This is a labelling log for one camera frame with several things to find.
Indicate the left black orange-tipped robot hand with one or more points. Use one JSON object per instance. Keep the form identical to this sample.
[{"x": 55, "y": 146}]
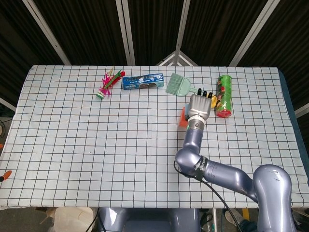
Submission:
[{"x": 6, "y": 174}]

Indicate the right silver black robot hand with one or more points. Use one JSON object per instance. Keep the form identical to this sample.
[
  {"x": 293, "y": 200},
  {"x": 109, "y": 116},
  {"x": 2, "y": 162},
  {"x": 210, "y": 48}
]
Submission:
[{"x": 200, "y": 106}]

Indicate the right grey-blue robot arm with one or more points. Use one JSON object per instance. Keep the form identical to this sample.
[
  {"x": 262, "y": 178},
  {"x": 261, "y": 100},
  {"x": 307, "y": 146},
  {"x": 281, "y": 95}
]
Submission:
[{"x": 217, "y": 169}]

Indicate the yellow toy pear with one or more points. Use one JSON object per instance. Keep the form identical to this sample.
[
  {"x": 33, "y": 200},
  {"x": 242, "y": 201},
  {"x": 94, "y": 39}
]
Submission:
[{"x": 214, "y": 101}]

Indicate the large orange foam cube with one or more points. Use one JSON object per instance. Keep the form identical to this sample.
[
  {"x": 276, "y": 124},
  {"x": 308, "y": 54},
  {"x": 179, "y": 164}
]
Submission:
[{"x": 183, "y": 120}]

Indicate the green chips can red lid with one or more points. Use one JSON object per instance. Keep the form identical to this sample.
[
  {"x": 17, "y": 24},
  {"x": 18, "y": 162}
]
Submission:
[{"x": 224, "y": 96}]

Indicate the mint green dustpan brush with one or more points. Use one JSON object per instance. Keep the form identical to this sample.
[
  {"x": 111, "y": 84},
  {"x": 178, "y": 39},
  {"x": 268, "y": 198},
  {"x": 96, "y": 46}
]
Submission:
[{"x": 177, "y": 84}]

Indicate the blue cookie package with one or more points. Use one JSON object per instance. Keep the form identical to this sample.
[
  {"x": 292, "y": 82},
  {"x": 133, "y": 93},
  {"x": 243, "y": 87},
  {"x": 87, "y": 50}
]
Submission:
[{"x": 143, "y": 81}]

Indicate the white plastic container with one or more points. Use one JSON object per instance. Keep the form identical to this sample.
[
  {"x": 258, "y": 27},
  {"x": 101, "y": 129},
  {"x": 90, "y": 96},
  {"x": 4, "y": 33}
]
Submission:
[{"x": 72, "y": 220}]

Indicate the pink feather shuttlecock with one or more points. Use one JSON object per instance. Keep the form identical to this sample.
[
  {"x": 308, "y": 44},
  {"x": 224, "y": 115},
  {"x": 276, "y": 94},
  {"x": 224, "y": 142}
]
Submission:
[{"x": 108, "y": 82}]

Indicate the white checkered tablecloth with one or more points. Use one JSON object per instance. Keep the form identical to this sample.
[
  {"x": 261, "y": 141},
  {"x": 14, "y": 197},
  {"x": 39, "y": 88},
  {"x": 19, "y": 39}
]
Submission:
[{"x": 96, "y": 145}]

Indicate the white sneaker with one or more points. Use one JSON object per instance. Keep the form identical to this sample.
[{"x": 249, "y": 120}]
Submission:
[{"x": 233, "y": 216}]

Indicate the grey-blue robot torso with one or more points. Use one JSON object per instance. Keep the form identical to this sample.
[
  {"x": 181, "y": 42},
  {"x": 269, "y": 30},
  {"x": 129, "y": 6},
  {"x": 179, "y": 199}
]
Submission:
[{"x": 149, "y": 220}]

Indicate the dark jeans leg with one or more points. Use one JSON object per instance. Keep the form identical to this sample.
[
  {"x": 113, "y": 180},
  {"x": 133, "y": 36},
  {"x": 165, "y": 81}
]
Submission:
[{"x": 248, "y": 226}]

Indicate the black folding screen white frame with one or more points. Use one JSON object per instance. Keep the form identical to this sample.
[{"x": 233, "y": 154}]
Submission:
[{"x": 154, "y": 31}]

